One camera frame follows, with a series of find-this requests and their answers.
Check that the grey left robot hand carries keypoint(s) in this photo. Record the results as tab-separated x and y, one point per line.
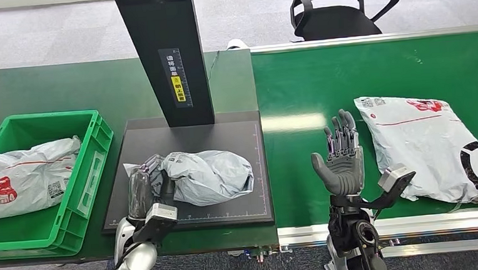
139	194

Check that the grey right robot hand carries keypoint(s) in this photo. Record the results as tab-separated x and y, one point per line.
345	173

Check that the grey courier package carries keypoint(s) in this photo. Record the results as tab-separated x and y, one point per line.
212	177

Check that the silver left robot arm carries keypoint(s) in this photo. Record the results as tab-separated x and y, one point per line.
135	265

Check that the green plastic basket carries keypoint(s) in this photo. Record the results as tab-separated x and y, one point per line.
80	189

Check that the black weighing platform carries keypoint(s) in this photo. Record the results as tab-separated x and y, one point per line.
222	135

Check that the grey package with red house print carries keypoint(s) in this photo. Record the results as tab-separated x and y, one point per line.
21	176

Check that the black and yellow column label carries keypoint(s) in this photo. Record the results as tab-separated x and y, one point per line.
176	77

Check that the black office chair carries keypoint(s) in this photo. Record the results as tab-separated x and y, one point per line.
340	22

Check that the black scale column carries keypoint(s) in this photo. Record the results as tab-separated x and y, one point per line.
162	31

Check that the small white round object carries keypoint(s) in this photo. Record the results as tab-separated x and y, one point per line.
236	44

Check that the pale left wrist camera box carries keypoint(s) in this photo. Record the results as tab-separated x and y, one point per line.
161	215

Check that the green conveyor belt with metal frame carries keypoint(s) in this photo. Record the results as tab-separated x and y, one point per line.
299	167

